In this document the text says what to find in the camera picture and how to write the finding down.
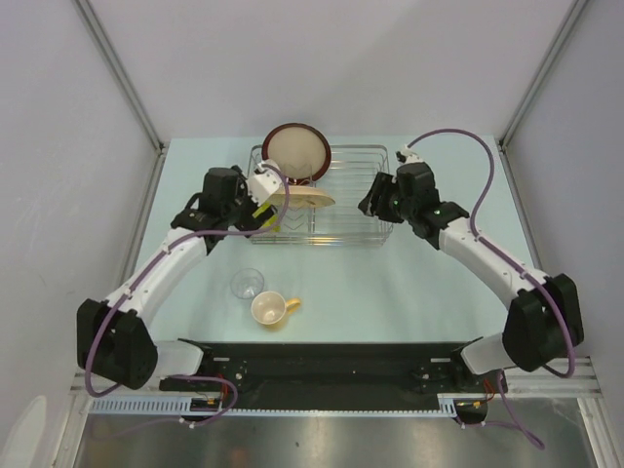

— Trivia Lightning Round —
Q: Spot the red rimmed round plate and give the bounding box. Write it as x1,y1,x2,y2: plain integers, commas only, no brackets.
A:
261,123,332,185

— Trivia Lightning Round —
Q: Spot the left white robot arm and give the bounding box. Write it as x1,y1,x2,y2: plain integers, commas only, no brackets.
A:
77,160,289,398

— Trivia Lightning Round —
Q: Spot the slotted cable duct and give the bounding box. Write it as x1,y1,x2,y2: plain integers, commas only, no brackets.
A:
90,396,488,418

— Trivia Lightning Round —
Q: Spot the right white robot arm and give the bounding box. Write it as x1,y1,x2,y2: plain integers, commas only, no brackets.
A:
358,162,584,391

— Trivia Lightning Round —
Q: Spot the cream mug yellow handle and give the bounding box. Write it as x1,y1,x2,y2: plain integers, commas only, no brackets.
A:
251,292,302,331

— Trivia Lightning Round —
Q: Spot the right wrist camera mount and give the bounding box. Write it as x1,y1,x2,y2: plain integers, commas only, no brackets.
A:
395,145,424,166

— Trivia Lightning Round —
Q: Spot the clear plastic cup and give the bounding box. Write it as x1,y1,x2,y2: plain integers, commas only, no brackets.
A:
230,268,264,300

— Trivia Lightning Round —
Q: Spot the metal wire dish rack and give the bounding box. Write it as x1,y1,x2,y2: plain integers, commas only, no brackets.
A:
252,144,392,247

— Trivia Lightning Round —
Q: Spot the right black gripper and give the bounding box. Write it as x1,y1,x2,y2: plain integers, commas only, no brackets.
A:
358,172,415,224

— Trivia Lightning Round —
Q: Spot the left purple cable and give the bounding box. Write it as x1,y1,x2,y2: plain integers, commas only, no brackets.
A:
85,163,293,430

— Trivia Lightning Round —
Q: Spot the white ceramic bowl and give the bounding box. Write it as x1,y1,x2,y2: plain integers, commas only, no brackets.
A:
253,163,272,177

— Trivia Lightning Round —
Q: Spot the beige oval bird plate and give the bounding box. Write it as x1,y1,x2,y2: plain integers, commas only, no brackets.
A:
267,186,335,209

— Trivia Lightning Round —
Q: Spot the lime green bowl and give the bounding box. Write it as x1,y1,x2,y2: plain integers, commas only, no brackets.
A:
252,204,280,231

